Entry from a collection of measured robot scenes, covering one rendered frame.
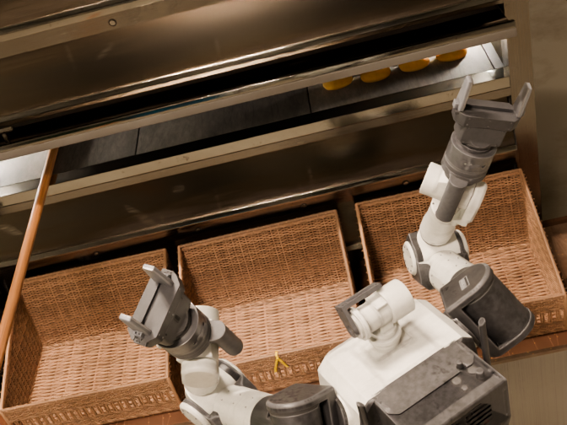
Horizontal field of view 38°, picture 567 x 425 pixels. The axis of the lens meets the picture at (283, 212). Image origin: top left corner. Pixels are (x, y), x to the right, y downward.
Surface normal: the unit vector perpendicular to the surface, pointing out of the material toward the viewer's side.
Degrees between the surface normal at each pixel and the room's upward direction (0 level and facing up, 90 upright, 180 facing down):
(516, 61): 90
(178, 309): 97
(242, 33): 70
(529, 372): 90
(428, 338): 0
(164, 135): 0
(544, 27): 0
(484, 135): 97
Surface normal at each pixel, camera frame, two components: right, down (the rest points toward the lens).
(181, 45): -0.03, 0.31
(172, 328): 0.89, 0.22
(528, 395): 0.06, 0.61
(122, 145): -0.23, -0.77
